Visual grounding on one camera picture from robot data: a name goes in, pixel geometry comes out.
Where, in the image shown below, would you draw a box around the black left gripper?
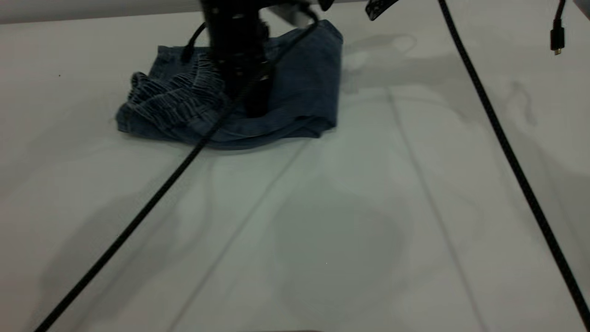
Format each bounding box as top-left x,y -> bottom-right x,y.
200,0 -> 274,119

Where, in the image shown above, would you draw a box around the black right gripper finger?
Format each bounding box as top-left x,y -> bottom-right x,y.
366,0 -> 401,22

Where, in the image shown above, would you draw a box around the blue denim printed jeans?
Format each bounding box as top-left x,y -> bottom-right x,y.
115,19 -> 344,151

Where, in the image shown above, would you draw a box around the black braided cable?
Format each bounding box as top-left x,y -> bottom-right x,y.
437,0 -> 590,326
33,0 -> 322,332

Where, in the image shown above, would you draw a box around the thin black USB cable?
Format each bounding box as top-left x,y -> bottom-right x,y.
550,0 -> 566,56

